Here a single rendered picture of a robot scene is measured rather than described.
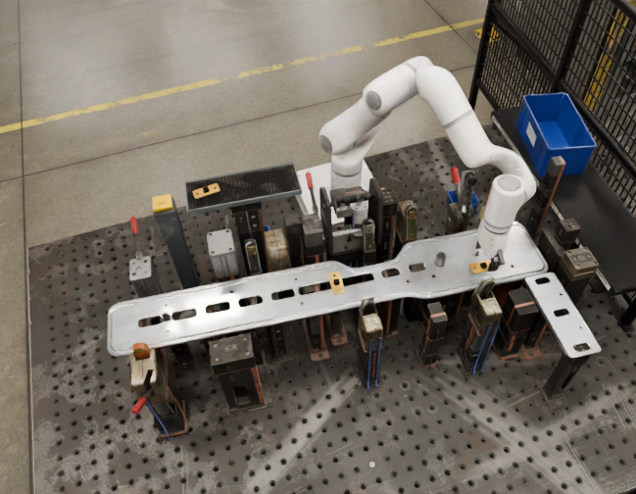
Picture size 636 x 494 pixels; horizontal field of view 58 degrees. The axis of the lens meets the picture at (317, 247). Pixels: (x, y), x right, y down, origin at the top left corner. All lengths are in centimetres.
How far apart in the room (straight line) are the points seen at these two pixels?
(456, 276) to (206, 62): 329
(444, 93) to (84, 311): 149
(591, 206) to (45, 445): 194
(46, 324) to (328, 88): 271
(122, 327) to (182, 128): 244
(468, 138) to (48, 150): 319
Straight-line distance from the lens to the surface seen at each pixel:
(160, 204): 188
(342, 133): 196
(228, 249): 178
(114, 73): 481
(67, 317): 231
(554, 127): 240
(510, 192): 159
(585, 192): 217
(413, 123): 398
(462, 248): 192
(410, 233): 192
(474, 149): 159
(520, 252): 195
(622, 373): 217
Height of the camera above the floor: 245
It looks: 50 degrees down
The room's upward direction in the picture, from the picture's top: 3 degrees counter-clockwise
